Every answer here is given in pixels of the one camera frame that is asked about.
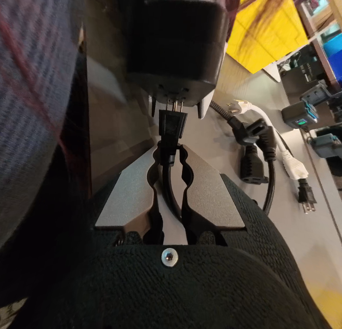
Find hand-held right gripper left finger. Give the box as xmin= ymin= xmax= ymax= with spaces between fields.
xmin=94 ymin=143 xmax=165 ymax=245

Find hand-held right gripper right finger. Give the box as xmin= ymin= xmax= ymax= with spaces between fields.
xmin=180 ymin=144 xmax=246 ymax=246

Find black power plug with cable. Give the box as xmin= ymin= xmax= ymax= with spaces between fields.
xmin=158 ymin=100 xmax=188 ymax=221

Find black three-prong plug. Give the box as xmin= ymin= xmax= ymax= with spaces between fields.
xmin=297 ymin=178 xmax=317 ymax=215

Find person's dark trousers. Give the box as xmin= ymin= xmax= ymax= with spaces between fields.
xmin=0 ymin=54 xmax=94 ymax=308

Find black battery pack green light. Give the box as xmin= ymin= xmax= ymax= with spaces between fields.
xmin=281 ymin=101 xmax=320 ymax=130

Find yellow plastic bin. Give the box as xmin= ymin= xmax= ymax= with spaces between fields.
xmin=227 ymin=0 xmax=309 ymax=74

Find black charger box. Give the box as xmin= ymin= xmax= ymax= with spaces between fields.
xmin=280 ymin=65 xmax=325 ymax=101

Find black teal battery pack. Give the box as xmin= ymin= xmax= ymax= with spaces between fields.
xmin=299 ymin=83 xmax=342 ymax=116

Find person's plaid sleeve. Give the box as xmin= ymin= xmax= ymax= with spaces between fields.
xmin=0 ymin=0 xmax=89 ymax=249

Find grey battery pack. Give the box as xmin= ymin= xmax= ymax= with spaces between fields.
xmin=307 ymin=133 xmax=342 ymax=159

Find wooden shelf unit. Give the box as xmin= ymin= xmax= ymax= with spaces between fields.
xmin=292 ymin=0 xmax=342 ymax=84

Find blue container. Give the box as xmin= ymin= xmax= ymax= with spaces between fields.
xmin=323 ymin=33 xmax=342 ymax=82

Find braided cable with angled plug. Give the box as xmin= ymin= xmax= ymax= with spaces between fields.
xmin=210 ymin=101 xmax=257 ymax=146

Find black extension cord socket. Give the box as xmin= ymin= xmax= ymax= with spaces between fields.
xmin=240 ymin=144 xmax=269 ymax=186

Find black flat plug with cable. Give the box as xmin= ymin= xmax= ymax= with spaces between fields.
xmin=245 ymin=118 xmax=277 ymax=216

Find white extension cord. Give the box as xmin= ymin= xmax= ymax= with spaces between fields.
xmin=227 ymin=99 xmax=309 ymax=180

